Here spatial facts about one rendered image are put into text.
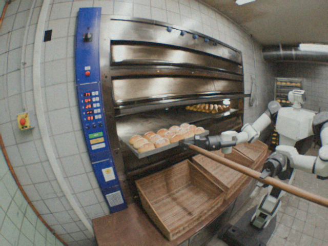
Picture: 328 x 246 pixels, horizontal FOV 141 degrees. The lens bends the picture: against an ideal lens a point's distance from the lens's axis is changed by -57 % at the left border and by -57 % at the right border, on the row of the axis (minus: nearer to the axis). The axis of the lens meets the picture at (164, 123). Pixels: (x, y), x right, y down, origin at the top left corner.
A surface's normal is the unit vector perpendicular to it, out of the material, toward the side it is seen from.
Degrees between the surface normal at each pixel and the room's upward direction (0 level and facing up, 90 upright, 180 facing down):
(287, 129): 90
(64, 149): 90
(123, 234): 0
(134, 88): 70
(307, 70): 90
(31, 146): 90
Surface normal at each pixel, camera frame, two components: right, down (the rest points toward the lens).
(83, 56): 0.54, 0.17
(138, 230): -0.07, -0.97
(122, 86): 0.48, -0.17
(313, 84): -0.84, 0.19
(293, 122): -1.00, 0.08
